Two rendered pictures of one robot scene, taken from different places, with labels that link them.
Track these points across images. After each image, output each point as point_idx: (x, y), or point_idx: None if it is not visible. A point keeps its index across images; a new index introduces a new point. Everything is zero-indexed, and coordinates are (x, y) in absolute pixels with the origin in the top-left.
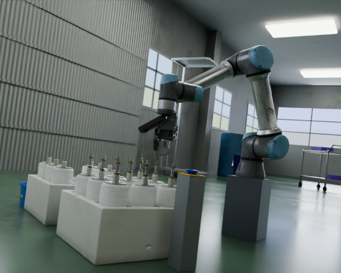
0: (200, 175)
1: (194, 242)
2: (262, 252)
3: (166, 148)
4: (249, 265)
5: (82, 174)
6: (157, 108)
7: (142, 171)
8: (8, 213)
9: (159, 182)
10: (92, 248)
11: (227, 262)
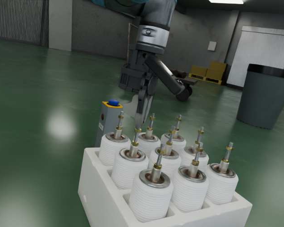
0: (106, 102)
1: None
2: None
3: (130, 104)
4: (25, 174)
5: (229, 169)
6: (166, 45)
7: (153, 165)
8: None
9: (126, 148)
10: None
11: (45, 180)
